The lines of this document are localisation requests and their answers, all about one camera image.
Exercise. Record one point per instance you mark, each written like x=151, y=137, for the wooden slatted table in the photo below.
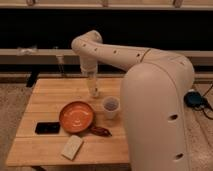
x=48, y=98

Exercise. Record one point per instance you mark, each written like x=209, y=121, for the black smartphone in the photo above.
x=47, y=128

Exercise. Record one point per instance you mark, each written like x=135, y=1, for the dark red chili pepper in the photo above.
x=100, y=131

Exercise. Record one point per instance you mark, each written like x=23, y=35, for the black power adapter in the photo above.
x=193, y=99

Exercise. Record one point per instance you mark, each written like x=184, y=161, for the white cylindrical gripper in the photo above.
x=90, y=65

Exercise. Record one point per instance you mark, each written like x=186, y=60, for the grey horizontal shelf rail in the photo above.
x=51, y=56

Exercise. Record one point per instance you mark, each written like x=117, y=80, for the translucent plastic cup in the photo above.
x=110, y=106

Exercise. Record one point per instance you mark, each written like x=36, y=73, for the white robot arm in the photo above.
x=151, y=97

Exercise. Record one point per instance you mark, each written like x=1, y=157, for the white rectangular remote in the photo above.
x=72, y=147

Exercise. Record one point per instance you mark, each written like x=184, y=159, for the orange round plate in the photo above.
x=76, y=116

